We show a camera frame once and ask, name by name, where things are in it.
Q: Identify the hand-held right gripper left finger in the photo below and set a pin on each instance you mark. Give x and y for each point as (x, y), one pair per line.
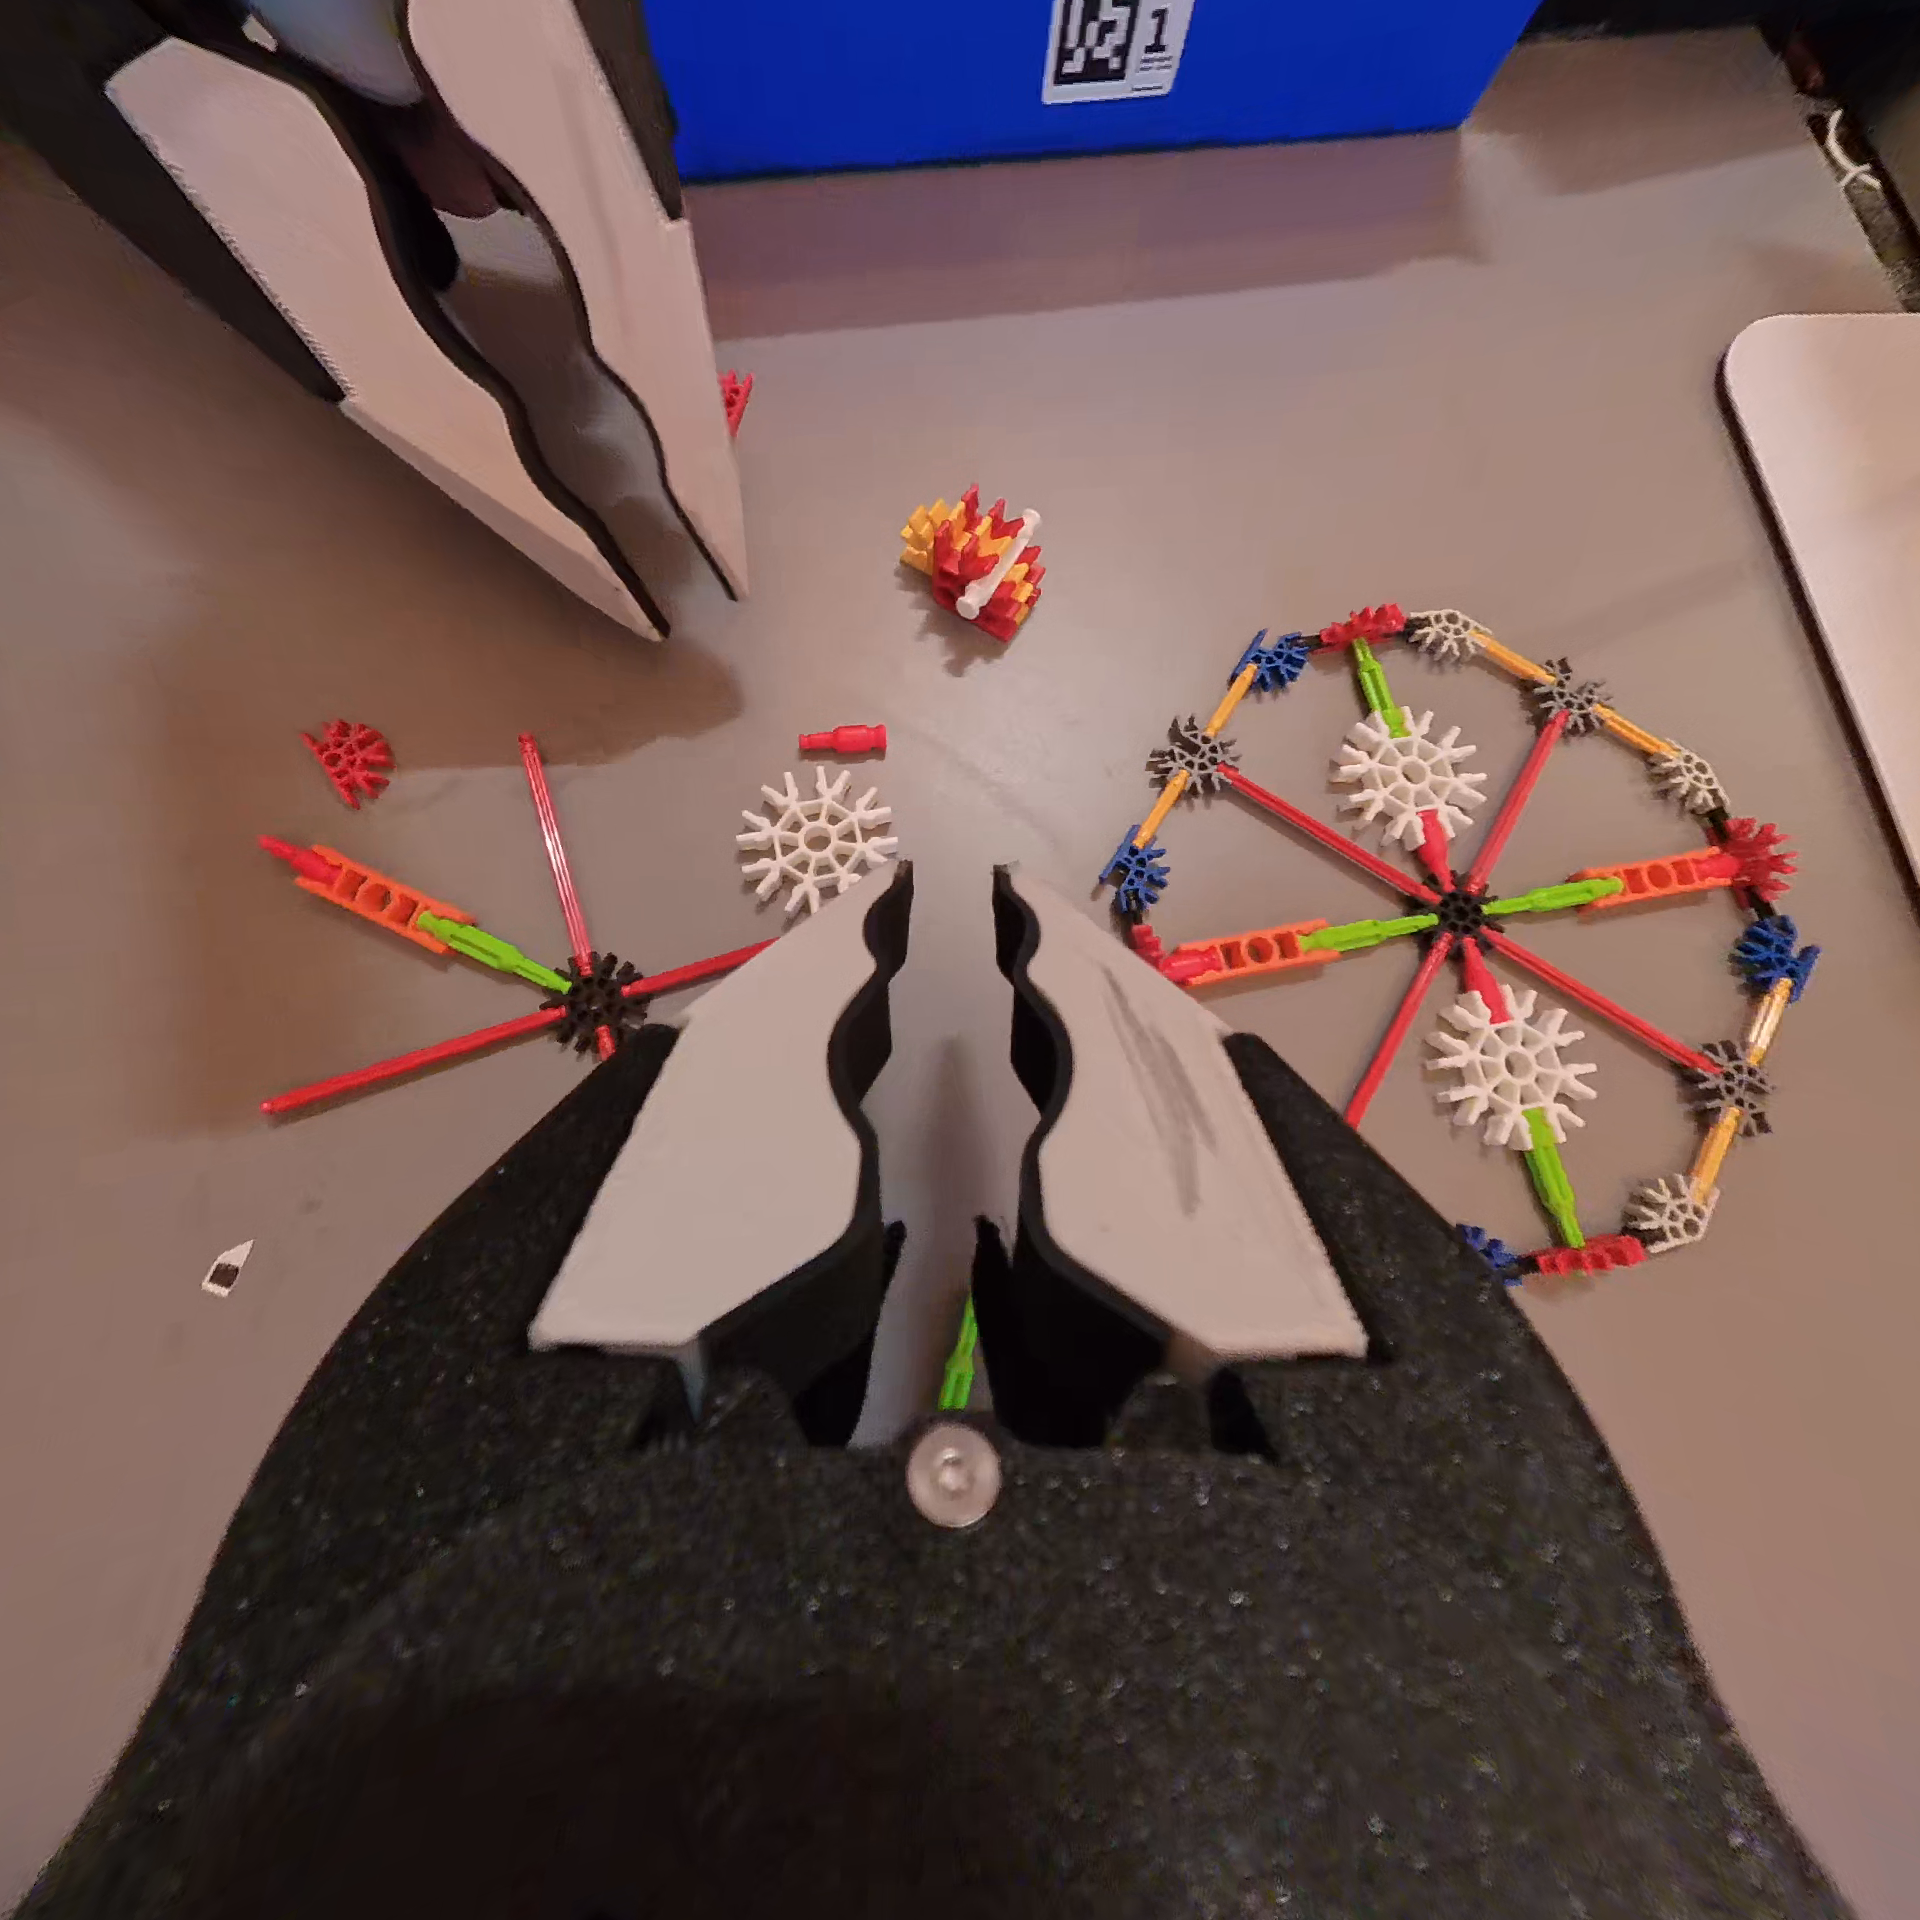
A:
(720, 1172)

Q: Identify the short red toy rod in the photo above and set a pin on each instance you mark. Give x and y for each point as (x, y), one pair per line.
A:
(839, 739)

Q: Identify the small white paper scrap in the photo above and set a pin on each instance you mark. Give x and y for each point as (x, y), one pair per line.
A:
(228, 1272)

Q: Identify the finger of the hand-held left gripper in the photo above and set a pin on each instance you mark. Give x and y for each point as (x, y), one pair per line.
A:
(300, 254)
(616, 271)

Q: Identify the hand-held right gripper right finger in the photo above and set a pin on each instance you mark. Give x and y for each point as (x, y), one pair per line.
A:
(1170, 1185)

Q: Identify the red rod hub assembly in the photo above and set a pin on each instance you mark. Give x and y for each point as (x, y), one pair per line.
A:
(599, 1001)

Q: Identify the red half-round toy connector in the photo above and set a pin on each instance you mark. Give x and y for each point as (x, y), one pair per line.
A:
(353, 757)

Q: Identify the white snowflake toy connector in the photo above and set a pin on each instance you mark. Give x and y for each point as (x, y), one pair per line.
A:
(815, 839)

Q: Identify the blue box with tag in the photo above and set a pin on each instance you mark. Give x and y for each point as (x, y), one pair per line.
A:
(901, 77)

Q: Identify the colourful toy wheel assembly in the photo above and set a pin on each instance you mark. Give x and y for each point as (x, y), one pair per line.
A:
(1411, 773)

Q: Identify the red yellow connector pile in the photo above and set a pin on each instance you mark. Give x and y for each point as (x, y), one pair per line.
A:
(968, 563)

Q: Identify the green toy rod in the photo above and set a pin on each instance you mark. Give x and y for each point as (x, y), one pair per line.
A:
(961, 1350)

